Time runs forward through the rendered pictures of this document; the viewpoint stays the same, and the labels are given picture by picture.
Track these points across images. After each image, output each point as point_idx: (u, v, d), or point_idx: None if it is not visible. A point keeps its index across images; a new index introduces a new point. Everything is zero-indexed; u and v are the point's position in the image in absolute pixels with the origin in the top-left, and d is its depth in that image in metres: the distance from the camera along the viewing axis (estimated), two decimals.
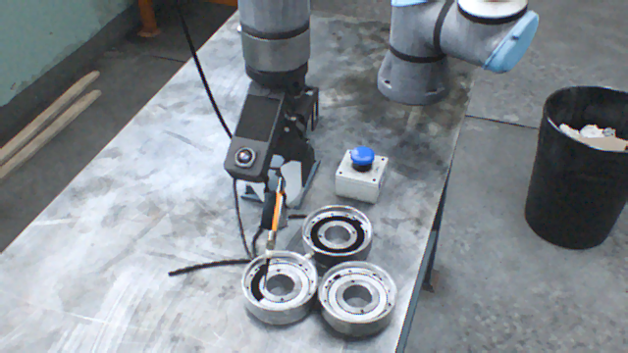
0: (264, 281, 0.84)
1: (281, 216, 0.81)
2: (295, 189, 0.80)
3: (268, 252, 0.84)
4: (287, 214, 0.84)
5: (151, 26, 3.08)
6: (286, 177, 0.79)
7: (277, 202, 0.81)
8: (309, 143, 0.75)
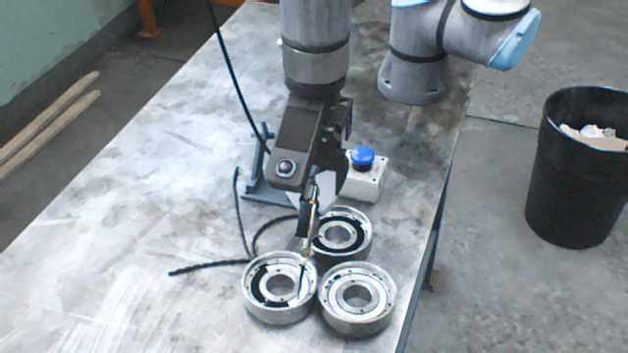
0: (298, 288, 0.86)
1: (313, 224, 0.83)
2: (329, 198, 0.81)
3: (303, 260, 0.85)
4: (319, 221, 0.86)
5: (151, 26, 3.08)
6: (320, 186, 0.80)
7: None
8: (345, 153, 0.77)
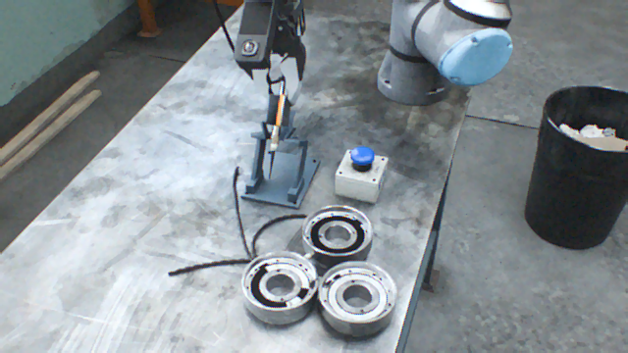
0: (270, 172, 1.01)
1: (283, 113, 0.98)
2: (294, 84, 0.97)
3: (273, 145, 1.00)
4: (288, 115, 1.01)
5: (151, 26, 3.08)
6: (285, 75, 0.96)
7: (280, 101, 0.98)
8: (300, 39, 0.92)
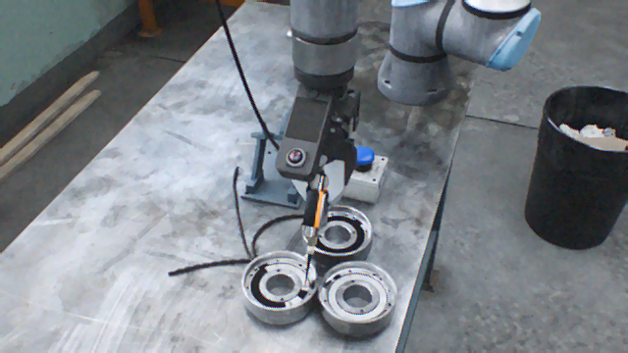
0: (305, 277, 0.88)
1: (323, 213, 0.84)
2: (338, 187, 0.83)
3: (310, 248, 0.87)
4: (328, 211, 0.88)
5: (151, 26, 3.08)
6: (329, 176, 0.82)
7: (319, 200, 0.84)
8: (353, 143, 0.78)
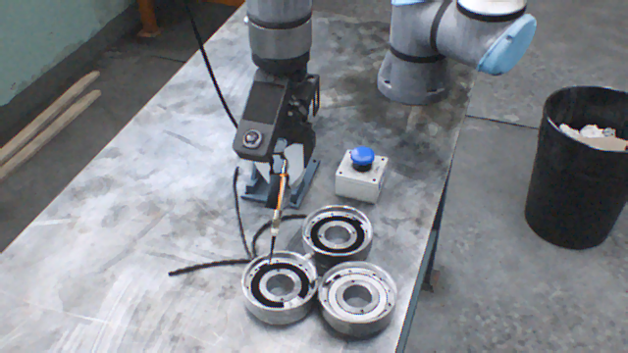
0: (270, 258, 0.90)
1: (284, 195, 0.87)
2: (297, 171, 0.85)
3: (274, 230, 0.89)
4: (290, 194, 0.90)
5: (151, 26, 3.08)
6: (288, 159, 0.85)
7: (280, 182, 0.87)
8: (311, 126, 0.81)
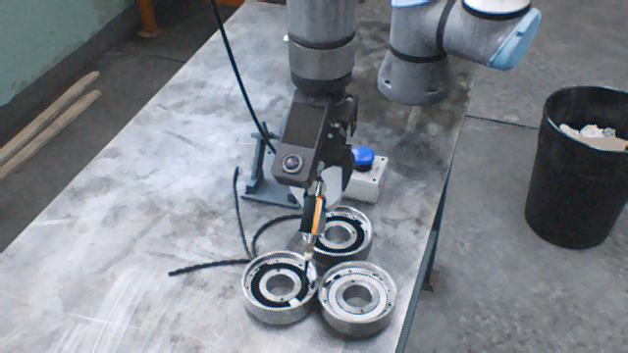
0: (302, 283, 0.86)
1: (320, 220, 0.83)
2: (336, 193, 0.82)
3: (307, 255, 0.85)
4: (326, 217, 0.86)
5: (151, 26, 3.08)
6: (326, 182, 0.81)
7: (317, 206, 0.83)
8: (351, 149, 0.77)
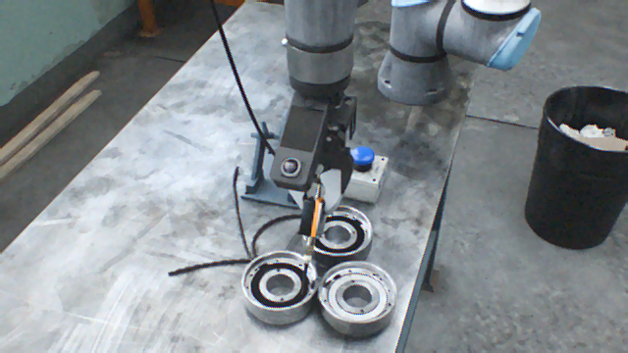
0: (302, 286, 0.86)
1: (319, 222, 0.83)
2: (335, 196, 0.82)
3: (306, 258, 0.85)
4: (325, 220, 0.86)
5: (151, 26, 3.08)
6: (325, 185, 0.81)
7: (316, 209, 0.83)
8: (349, 152, 0.77)
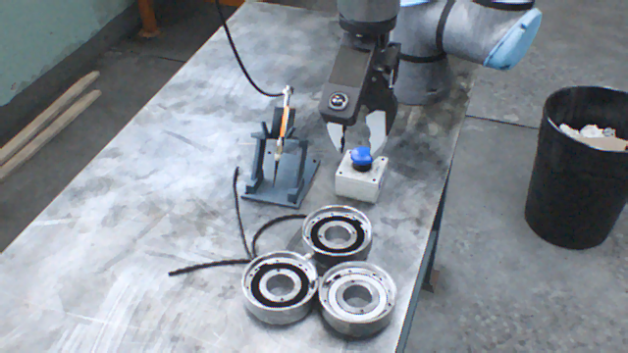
0: (273, 180, 1.05)
1: (287, 125, 1.02)
2: (380, 138, 0.86)
3: (277, 156, 1.04)
4: (292, 126, 1.05)
5: (151, 26, 3.08)
6: (370, 127, 0.85)
7: (285, 113, 1.01)
8: (393, 92, 0.81)
